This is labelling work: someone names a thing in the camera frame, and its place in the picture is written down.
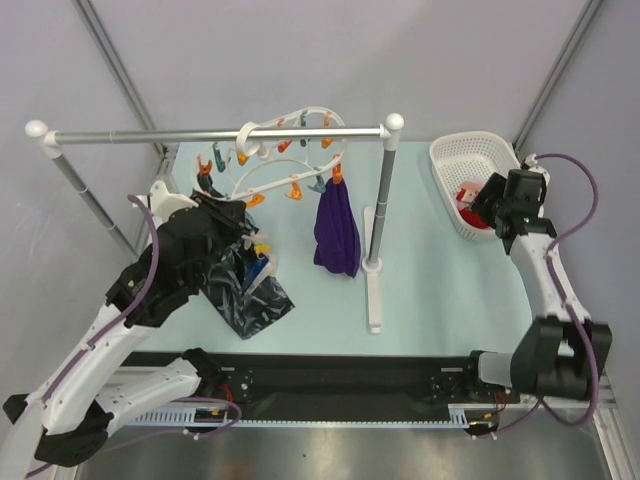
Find santa christmas sock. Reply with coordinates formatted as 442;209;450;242
455;181;488;229

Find white round clip hanger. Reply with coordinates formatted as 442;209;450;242
190;138;347;208

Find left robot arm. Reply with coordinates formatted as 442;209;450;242
1;196;245;479

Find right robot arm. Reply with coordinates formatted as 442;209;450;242
461;169;612;401

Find dark patterned shorts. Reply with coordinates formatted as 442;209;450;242
191;191;295;340

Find white plastic basket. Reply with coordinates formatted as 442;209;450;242
429;131;519;242

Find purple cloth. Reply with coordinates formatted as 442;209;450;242
313;179;361;278

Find white silver clothes rack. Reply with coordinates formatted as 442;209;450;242
24;110;405;334

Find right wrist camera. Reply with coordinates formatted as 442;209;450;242
520;154;550;179

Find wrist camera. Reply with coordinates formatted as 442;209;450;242
139;180;198;226
520;154;550;179

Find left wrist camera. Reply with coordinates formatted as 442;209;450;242
139;180;198;226

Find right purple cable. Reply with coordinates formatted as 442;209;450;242
469;152;601;441

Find purple cable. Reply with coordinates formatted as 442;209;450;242
24;193;244;476
469;152;601;441

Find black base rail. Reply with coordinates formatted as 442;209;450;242
213;354;473;422

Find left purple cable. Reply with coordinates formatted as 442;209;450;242
24;193;244;476

